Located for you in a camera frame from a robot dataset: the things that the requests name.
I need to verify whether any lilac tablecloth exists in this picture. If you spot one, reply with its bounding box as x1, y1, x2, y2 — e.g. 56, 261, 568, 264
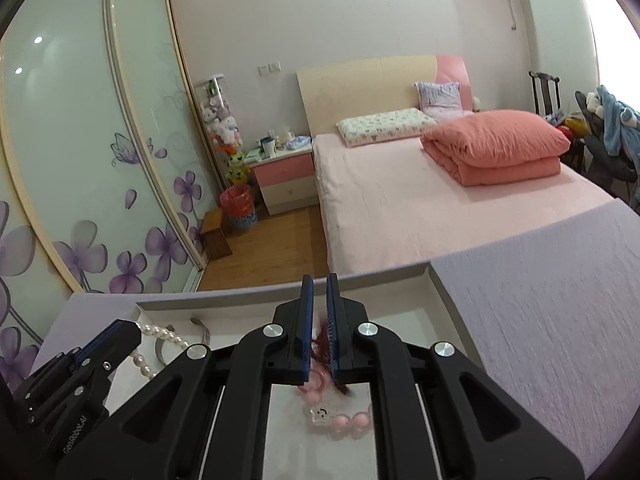
30, 200, 640, 478

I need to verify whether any dark fabric chair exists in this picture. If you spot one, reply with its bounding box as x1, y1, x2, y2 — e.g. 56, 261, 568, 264
574, 91, 638, 183

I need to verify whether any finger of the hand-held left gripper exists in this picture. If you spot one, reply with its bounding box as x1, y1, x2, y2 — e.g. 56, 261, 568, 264
12, 319, 123, 402
20, 321, 143, 427

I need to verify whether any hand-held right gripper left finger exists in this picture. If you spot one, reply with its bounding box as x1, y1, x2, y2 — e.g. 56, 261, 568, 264
55, 275, 321, 480

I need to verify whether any small wooden stool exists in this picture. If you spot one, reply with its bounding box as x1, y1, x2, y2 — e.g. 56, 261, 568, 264
200, 208, 233, 261

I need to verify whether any clear tube of plush toys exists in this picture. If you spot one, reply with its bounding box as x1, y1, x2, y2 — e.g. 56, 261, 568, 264
192, 74, 251, 188

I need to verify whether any flower print sliding wardrobe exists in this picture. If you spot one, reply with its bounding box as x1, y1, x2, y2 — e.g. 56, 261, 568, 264
0, 0, 208, 381

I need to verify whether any bed with beige headboard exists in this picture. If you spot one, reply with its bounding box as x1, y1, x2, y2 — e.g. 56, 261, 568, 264
296, 54, 616, 276

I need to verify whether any grey cardboard box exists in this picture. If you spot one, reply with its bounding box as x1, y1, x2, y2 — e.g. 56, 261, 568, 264
131, 261, 486, 480

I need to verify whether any blue plush garment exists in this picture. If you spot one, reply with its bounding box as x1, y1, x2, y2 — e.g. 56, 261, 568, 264
595, 84, 640, 158

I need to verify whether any folded orange quilt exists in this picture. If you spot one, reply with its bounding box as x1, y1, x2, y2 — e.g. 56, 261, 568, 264
420, 108, 572, 187

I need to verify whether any pink bead bracelet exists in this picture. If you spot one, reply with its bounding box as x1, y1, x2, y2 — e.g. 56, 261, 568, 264
297, 367, 373, 433

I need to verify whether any pink and white nightstand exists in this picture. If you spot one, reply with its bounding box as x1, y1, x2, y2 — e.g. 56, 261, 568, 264
248, 147, 321, 216

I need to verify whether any white pearl bracelet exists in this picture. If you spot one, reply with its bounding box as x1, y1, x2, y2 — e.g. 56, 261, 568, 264
131, 324, 191, 378

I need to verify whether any lilac print pillow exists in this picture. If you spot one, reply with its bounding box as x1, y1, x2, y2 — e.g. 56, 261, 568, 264
414, 81, 463, 121

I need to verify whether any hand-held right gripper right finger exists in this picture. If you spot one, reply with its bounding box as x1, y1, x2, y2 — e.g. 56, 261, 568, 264
325, 272, 586, 480

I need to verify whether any dark red bead bracelet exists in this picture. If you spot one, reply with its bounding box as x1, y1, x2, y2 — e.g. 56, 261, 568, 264
312, 312, 358, 398

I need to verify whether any dark wooden chair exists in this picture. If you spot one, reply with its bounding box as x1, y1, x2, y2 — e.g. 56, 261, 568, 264
528, 71, 563, 116

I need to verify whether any waste bin with red bag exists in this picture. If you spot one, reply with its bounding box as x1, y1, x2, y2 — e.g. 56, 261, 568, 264
220, 183, 259, 232

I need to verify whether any patterned cream pillow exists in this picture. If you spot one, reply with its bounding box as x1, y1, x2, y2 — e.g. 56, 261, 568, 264
335, 107, 438, 148

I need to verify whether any colourful toy pile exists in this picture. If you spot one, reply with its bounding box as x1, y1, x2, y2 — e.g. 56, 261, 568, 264
547, 110, 586, 143

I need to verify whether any silver cuff bracelet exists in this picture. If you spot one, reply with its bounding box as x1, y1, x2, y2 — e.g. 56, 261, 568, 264
154, 316, 211, 363

